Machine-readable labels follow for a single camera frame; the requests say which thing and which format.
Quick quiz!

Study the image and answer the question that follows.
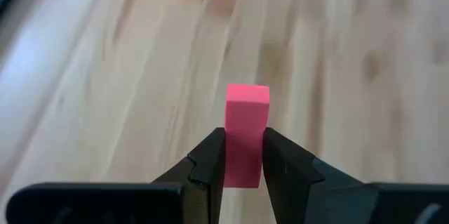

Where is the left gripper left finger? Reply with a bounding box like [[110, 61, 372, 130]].
[[150, 127, 226, 224]]

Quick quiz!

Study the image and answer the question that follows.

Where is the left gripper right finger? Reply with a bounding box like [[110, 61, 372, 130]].
[[262, 127, 379, 224]]

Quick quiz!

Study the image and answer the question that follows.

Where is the pink eraser block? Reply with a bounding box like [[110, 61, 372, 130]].
[[223, 83, 272, 190]]

